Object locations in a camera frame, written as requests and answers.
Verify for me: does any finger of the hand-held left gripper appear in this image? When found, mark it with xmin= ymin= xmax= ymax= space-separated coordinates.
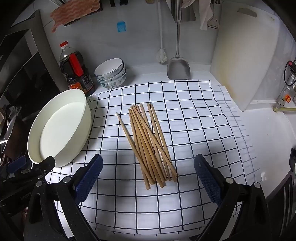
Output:
xmin=6 ymin=156 xmax=28 ymax=174
xmin=31 ymin=156 xmax=56 ymax=180

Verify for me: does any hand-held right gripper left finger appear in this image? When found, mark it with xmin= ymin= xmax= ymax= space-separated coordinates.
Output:
xmin=23 ymin=154 xmax=103 ymax=241

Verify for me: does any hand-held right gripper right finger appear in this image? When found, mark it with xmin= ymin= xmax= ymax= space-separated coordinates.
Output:
xmin=194 ymin=154 xmax=272 ymax=241

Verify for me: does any large white bowl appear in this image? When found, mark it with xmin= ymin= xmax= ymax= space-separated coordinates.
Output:
xmin=27 ymin=89 xmax=92 ymax=168

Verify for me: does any pile of wooden chopsticks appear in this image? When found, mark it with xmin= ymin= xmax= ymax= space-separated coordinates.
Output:
xmin=116 ymin=103 xmax=178 ymax=190

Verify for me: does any metal wok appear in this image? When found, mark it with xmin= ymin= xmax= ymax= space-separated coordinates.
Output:
xmin=0 ymin=104 xmax=23 ymax=158

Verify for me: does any white checked cloth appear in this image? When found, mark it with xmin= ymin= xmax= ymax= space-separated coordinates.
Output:
xmin=43 ymin=79 xmax=263 ymax=239

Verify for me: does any steel range hood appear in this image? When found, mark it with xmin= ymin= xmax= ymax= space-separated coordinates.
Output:
xmin=0 ymin=10 xmax=67 ymax=112

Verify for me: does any floral ceramic bowl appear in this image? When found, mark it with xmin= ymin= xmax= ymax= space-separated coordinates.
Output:
xmin=98 ymin=75 xmax=127 ymax=90
xmin=94 ymin=58 xmax=125 ymax=78
xmin=96 ymin=70 xmax=127 ymax=82

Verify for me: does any gas valve with red knob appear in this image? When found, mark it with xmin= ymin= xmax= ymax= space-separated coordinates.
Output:
xmin=276 ymin=60 xmax=296 ymax=109

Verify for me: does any metal spatula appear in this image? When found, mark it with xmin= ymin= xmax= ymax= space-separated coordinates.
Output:
xmin=167 ymin=0 xmax=191 ymax=80

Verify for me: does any white cutting board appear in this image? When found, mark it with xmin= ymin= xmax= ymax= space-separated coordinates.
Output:
xmin=209 ymin=5 xmax=287 ymax=112

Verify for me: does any white dish brush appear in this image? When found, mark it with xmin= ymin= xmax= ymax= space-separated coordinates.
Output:
xmin=156 ymin=0 xmax=168 ymax=64

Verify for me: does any pink striped rag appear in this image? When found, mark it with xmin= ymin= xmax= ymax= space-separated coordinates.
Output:
xmin=50 ymin=0 xmax=100 ymax=33

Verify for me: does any metal peeler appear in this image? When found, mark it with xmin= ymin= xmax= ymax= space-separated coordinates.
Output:
xmin=207 ymin=0 xmax=219 ymax=29

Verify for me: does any white hanging cloth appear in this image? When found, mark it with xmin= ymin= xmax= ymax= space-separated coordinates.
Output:
xmin=183 ymin=0 xmax=213 ymax=30

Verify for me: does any dark sauce bottle red handle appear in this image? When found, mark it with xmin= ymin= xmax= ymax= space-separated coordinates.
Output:
xmin=59 ymin=41 xmax=96 ymax=98

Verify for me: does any yellow gas hose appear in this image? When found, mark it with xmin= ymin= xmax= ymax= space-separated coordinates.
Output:
xmin=273 ymin=105 xmax=296 ymax=113

